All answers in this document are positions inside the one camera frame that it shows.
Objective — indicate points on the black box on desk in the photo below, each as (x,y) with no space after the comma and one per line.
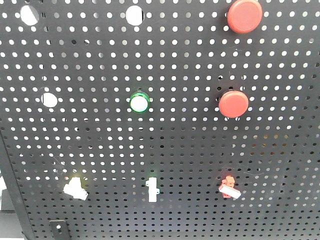
(10,227)

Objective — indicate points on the yellow lit toggle switch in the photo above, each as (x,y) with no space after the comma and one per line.
(74,189)

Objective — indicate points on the red lit toggle switch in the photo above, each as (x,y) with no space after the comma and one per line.
(227,188)

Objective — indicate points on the left black board clamp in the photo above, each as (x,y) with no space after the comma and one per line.
(59,229)

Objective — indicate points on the lower red round button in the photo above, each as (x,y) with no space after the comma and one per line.
(233,104)

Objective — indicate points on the upper red round button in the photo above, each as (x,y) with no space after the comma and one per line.
(244,16)

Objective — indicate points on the black perforated pegboard panel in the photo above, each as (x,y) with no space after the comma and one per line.
(67,71)

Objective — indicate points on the green round push button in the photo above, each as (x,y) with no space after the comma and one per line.
(139,102)

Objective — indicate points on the red round button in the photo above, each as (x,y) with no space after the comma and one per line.
(244,16)
(233,104)

